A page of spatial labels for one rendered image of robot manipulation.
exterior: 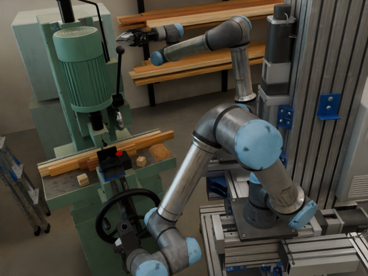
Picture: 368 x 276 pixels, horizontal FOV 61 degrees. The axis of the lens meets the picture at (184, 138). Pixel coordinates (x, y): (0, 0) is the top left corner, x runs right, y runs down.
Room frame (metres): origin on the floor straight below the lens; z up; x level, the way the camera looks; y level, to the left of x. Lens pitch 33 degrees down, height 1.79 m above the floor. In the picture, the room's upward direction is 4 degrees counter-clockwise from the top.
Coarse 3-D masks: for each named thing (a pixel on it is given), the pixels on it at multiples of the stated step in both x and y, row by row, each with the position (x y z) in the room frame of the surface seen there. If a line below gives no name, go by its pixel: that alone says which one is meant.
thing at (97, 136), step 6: (90, 126) 1.28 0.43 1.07; (90, 132) 1.26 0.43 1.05; (96, 132) 1.22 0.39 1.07; (102, 132) 1.22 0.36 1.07; (108, 132) 1.23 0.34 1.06; (96, 138) 1.20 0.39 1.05; (102, 138) 1.21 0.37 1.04; (108, 138) 1.22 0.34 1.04; (96, 144) 1.20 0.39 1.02; (102, 144) 1.21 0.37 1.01; (108, 144) 1.22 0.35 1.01
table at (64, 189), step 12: (156, 144) 1.35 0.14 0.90; (132, 156) 1.26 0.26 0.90; (144, 156) 1.25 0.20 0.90; (144, 168) 1.16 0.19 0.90; (156, 168) 1.19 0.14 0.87; (168, 168) 1.21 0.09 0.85; (48, 180) 1.11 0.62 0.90; (60, 180) 1.11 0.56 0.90; (72, 180) 1.10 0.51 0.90; (96, 180) 1.09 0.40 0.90; (48, 192) 1.03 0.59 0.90; (60, 192) 1.03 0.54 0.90; (72, 192) 1.03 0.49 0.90; (84, 192) 1.04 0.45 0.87; (96, 192) 1.06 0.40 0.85; (48, 204) 0.98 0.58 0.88; (60, 204) 1.00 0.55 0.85
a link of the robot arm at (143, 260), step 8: (136, 256) 0.58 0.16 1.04; (144, 256) 0.56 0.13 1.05; (152, 256) 0.55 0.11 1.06; (160, 256) 0.55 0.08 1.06; (136, 264) 0.54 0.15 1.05; (144, 264) 0.52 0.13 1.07; (152, 264) 0.51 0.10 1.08; (160, 264) 0.52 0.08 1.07; (136, 272) 0.51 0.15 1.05; (144, 272) 0.50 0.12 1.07; (152, 272) 0.50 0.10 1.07; (160, 272) 0.50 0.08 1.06; (168, 272) 0.52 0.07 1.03
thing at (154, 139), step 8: (152, 136) 1.36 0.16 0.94; (160, 136) 1.37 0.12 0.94; (168, 136) 1.38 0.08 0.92; (128, 144) 1.31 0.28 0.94; (136, 144) 1.31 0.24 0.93; (144, 144) 1.33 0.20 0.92; (152, 144) 1.35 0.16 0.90; (72, 160) 1.20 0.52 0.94; (48, 168) 1.15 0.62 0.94; (56, 168) 1.15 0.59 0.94; (64, 168) 1.16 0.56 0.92; (72, 168) 1.18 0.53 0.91
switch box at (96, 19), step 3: (93, 18) 1.61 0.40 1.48; (96, 18) 1.61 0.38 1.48; (96, 21) 1.56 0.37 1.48; (102, 21) 1.57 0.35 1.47; (96, 24) 1.56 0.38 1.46; (99, 24) 1.56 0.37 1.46; (102, 24) 1.57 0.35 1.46; (96, 27) 1.55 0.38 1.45; (99, 27) 1.56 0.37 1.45; (99, 30) 1.56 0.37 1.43; (105, 33) 1.57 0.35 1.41; (105, 36) 1.57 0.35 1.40; (102, 39) 1.56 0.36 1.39
